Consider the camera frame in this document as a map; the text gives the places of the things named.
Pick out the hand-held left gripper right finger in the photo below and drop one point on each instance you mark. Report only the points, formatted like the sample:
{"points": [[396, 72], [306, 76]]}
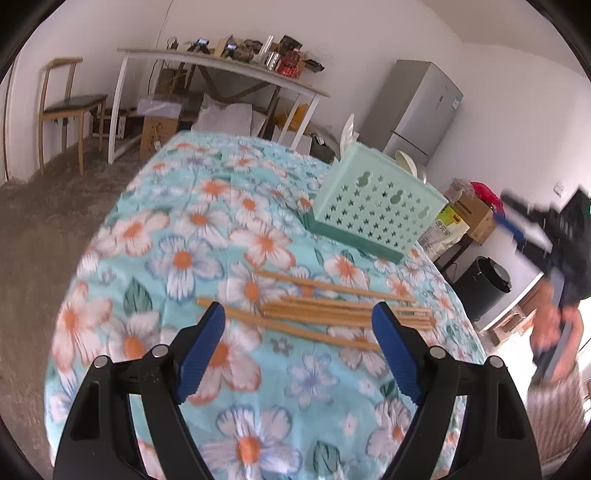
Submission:
{"points": [[399, 350]]}

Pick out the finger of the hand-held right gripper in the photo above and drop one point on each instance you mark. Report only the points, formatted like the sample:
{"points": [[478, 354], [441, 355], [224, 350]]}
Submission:
{"points": [[521, 206], [510, 227]]}

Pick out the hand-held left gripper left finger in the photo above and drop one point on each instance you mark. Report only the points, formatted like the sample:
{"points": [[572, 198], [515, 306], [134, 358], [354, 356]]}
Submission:
{"points": [[203, 350]]}

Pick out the bundle of wooden chopsticks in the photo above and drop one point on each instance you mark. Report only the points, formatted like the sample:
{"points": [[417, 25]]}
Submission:
{"points": [[323, 307]]}

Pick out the metal spoon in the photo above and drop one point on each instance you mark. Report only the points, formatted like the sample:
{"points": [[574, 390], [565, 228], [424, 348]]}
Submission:
{"points": [[422, 171]]}

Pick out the cream plastic ladle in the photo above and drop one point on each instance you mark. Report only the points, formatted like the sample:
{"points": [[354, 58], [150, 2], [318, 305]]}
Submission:
{"points": [[405, 162]]}

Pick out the green perforated utensil holder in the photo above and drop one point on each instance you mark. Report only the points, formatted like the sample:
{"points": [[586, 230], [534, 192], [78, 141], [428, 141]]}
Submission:
{"points": [[369, 207]]}

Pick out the cream rice paddle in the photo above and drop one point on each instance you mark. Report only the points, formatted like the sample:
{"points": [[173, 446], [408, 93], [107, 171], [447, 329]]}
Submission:
{"points": [[347, 134]]}

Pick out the person's right hand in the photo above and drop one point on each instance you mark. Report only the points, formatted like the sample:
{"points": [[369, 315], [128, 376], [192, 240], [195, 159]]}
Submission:
{"points": [[547, 318]]}

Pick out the brown cardboard box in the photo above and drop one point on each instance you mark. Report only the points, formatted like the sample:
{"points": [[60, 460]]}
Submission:
{"points": [[475, 217]]}

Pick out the red plastic bag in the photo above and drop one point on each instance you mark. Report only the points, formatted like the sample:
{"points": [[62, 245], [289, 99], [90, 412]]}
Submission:
{"points": [[485, 191]]}

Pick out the black trash bin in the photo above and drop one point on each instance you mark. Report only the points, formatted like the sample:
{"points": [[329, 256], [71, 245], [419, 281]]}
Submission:
{"points": [[480, 286]]}

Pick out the yellow green rice bag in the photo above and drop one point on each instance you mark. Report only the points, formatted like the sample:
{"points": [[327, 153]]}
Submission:
{"points": [[443, 230]]}

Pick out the floral tablecloth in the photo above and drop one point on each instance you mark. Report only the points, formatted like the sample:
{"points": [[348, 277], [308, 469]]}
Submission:
{"points": [[184, 221]]}

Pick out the silver refrigerator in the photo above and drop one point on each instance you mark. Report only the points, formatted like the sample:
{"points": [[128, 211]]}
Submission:
{"points": [[415, 106]]}

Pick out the green sack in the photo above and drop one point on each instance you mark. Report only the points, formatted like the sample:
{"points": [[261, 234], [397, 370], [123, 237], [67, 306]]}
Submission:
{"points": [[323, 147]]}

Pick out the brown cardboard carton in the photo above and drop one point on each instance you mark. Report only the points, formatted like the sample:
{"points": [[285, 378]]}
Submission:
{"points": [[159, 136]]}

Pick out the white woven sack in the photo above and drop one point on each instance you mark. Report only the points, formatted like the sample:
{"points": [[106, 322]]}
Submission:
{"points": [[226, 120]]}

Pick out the yellow plastic bag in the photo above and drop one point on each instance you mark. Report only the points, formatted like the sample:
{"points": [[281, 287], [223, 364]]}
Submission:
{"points": [[295, 117]]}

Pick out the red packaged goods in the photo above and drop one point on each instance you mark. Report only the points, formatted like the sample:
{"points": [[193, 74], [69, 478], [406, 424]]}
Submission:
{"points": [[292, 67]]}

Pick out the wooden chair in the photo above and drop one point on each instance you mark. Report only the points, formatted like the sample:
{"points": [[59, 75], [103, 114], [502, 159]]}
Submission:
{"points": [[76, 101]]}

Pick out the dark brown box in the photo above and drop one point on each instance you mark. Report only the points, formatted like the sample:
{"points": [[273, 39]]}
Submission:
{"points": [[291, 42]]}

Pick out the white long table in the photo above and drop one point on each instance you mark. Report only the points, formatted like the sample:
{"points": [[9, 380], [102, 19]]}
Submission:
{"points": [[231, 67]]}

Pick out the steel canister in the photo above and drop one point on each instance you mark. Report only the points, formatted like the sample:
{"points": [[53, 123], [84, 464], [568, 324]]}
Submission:
{"points": [[273, 60]]}

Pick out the small black device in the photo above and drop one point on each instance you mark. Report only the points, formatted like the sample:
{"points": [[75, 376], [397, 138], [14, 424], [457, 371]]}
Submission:
{"points": [[201, 45], [231, 46]]}

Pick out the white wall socket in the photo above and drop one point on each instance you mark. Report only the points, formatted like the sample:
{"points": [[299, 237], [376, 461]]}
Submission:
{"points": [[560, 189]]}

